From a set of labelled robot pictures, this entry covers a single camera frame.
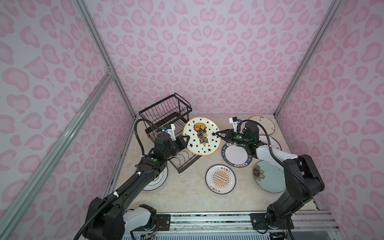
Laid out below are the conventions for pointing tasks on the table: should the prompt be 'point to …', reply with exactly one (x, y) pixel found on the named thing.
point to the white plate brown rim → (268, 124)
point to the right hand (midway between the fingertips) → (218, 133)
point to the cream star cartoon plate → (203, 140)
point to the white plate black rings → (160, 180)
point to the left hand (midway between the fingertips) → (191, 135)
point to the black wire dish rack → (170, 114)
